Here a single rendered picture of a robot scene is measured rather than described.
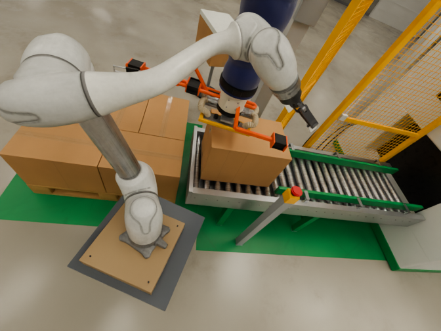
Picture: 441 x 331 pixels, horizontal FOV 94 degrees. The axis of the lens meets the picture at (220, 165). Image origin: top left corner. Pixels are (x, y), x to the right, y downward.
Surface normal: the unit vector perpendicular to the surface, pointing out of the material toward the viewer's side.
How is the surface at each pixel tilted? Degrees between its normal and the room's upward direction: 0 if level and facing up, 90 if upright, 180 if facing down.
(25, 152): 0
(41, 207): 0
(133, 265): 5
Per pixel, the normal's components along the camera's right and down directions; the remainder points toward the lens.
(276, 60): 0.22, 0.76
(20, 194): 0.26, -0.58
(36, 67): 0.08, -0.48
